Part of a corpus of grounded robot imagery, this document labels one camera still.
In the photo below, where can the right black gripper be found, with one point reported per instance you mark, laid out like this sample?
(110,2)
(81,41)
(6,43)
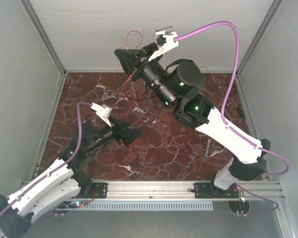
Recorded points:
(126,57)

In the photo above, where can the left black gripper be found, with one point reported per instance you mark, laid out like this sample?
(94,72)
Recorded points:
(128,135)

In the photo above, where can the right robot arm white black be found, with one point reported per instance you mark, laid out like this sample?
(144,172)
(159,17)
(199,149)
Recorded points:
(181,89)

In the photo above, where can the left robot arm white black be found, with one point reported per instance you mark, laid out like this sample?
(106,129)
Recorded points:
(63,179)

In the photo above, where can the black zip tie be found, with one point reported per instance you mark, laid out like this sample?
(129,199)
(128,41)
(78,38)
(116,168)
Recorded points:
(148,98)

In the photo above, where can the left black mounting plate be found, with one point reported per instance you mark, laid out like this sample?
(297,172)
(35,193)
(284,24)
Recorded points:
(98,190)

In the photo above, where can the black mounting plate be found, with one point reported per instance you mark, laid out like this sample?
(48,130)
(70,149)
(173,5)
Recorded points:
(98,190)
(203,190)

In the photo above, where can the silver wrench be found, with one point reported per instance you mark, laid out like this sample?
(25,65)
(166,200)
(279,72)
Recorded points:
(207,148)

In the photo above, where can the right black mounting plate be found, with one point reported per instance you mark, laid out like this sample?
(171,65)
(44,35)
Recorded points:
(203,190)

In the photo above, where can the black screwdriver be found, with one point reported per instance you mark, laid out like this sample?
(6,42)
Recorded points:
(239,109)

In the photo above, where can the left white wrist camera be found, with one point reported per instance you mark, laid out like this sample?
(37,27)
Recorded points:
(103,112)

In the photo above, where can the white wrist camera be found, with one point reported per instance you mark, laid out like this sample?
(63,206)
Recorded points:
(165,38)
(103,112)

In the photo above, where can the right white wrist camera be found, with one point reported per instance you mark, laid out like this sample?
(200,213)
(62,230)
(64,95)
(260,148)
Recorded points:
(165,38)

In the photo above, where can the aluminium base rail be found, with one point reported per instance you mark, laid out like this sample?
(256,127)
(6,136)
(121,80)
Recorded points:
(132,190)

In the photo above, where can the grey slotted cable duct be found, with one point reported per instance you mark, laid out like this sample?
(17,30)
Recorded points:
(141,206)

